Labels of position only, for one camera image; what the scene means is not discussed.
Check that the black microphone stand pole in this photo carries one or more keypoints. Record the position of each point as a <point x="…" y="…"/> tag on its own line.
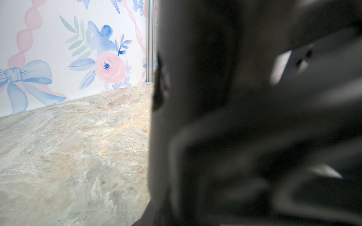
<point x="257" y="114"/>

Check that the right aluminium corner post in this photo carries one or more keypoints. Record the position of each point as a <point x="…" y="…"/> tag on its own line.
<point x="150" y="13"/>

